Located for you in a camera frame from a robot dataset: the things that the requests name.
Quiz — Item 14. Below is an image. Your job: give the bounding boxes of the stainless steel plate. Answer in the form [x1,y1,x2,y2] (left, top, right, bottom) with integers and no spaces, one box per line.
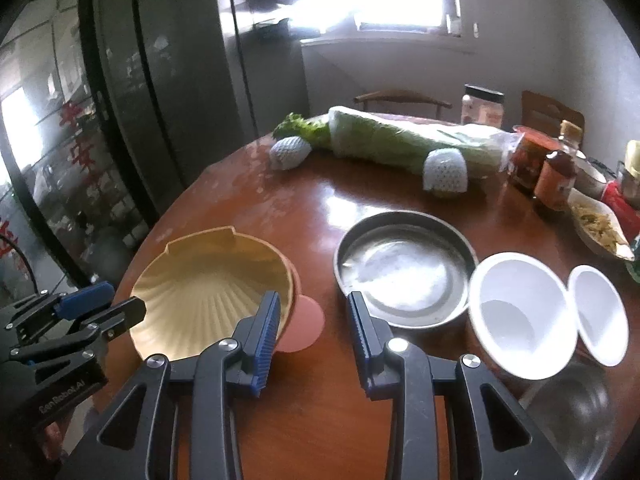
[333,211,480,331]

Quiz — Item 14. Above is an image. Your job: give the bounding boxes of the large white bowl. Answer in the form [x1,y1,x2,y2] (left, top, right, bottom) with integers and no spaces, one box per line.
[469,252,581,380]

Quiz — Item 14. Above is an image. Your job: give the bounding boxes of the grey refrigerator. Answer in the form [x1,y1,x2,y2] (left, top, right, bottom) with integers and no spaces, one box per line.
[97,0,232,221]

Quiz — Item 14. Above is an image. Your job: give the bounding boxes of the stacked metal bowls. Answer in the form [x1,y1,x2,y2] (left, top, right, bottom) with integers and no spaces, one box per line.
[617,161,640,196]

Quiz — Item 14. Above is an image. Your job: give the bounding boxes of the yellow cup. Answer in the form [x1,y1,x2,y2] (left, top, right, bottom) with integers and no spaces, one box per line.
[624,140,640,179]

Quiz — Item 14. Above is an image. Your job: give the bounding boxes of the white foam-netted fruit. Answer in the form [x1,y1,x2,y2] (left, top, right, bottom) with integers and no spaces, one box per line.
[270,136,313,171]
[421,149,470,198]

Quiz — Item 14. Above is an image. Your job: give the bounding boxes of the clear jar with black lid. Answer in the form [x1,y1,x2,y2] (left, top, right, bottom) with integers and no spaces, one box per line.
[461,84,505,129]

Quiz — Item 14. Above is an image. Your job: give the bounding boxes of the red tissue box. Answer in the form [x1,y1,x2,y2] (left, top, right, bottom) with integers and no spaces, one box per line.
[600,180,640,232]

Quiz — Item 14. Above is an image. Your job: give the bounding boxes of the green lettuce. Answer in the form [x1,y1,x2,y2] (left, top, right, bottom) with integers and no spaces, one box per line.
[272,112,333,153]

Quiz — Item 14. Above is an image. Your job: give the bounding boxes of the curved-back wooden chair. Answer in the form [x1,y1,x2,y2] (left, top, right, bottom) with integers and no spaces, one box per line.
[354,89,453,119]

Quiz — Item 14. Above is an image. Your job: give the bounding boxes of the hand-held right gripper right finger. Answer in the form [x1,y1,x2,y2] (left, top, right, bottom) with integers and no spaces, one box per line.
[346,291,576,480]

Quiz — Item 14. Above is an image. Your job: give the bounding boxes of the pink plate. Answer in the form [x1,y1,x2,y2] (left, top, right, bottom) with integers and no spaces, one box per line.
[274,260,326,354]

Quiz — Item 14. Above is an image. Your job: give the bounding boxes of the glass sliding door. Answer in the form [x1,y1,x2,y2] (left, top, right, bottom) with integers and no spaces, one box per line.
[0,0,156,306]

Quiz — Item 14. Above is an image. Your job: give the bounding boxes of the large stainless steel bowl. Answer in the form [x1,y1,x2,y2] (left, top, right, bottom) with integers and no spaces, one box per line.
[515,355,619,480]

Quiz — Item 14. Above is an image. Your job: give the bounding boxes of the small white bowl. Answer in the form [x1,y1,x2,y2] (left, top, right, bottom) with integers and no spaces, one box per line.
[567,265,630,367]

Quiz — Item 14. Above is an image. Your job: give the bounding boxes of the grey low cabinet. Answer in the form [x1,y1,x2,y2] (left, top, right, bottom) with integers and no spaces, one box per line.
[232,30,308,138]

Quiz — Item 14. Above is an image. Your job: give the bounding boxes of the red chili sauce jar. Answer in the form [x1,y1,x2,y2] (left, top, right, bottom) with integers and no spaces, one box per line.
[509,125,563,196]

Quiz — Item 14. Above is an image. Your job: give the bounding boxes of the black box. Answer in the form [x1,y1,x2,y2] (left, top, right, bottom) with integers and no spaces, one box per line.
[254,17,292,37]

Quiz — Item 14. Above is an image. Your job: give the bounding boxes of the orange label sauce bottle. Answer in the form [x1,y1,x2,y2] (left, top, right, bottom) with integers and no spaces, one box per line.
[532,150,579,214]

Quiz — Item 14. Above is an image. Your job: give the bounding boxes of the plastic-wrapped napa cabbage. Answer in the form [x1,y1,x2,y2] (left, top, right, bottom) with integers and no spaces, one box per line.
[327,106,516,179]

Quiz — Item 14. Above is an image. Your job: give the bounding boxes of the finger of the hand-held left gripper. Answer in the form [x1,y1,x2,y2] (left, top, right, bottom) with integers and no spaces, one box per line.
[5,281,116,333]
[10,296,148,367]

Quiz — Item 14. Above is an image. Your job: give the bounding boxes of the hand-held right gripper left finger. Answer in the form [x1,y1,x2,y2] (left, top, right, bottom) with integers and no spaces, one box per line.
[55,290,282,480]

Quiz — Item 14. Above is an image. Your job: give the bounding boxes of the yellow shell-shaped bowl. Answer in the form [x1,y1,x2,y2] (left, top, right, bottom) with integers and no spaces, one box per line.
[129,226,301,362]

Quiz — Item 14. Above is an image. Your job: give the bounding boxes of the white plate of food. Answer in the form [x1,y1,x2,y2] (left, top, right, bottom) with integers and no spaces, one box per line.
[567,187,636,262]

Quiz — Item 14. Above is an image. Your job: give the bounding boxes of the small amber seasoning jar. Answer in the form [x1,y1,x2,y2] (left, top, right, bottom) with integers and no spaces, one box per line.
[559,120,584,155]

